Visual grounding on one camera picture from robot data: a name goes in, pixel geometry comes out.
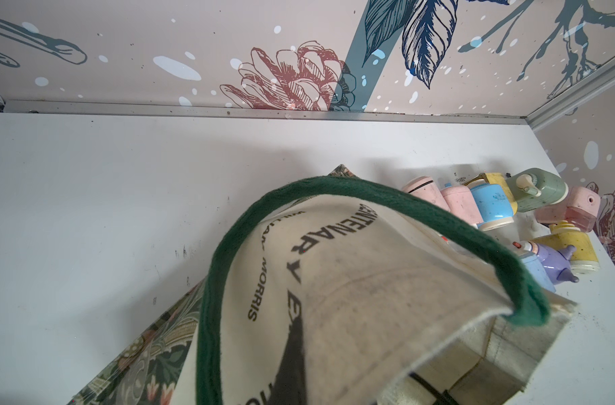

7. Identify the cream green-handled tote bag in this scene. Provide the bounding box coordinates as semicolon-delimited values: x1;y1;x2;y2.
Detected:
66;164;578;405

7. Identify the pink square pencil sharpener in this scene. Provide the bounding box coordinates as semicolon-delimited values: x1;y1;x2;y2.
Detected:
534;187;601;232

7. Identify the green pencil sharpener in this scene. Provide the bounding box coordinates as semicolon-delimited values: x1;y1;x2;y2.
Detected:
506;168;569;213

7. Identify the light blue pencil sharpener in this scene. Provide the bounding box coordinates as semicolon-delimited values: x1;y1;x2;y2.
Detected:
518;251;557;293

